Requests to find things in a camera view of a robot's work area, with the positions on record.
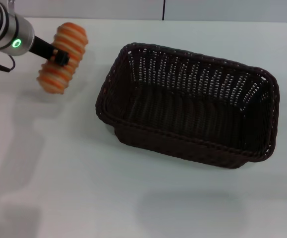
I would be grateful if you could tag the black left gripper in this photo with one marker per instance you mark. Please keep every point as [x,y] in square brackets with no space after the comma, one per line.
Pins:
[41,47]

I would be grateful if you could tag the orange striped bread loaf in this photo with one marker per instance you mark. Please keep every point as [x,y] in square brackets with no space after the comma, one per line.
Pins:
[69,37]

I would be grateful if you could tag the dark brown wicker basket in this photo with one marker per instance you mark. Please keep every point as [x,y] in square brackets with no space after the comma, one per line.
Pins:
[183,116]

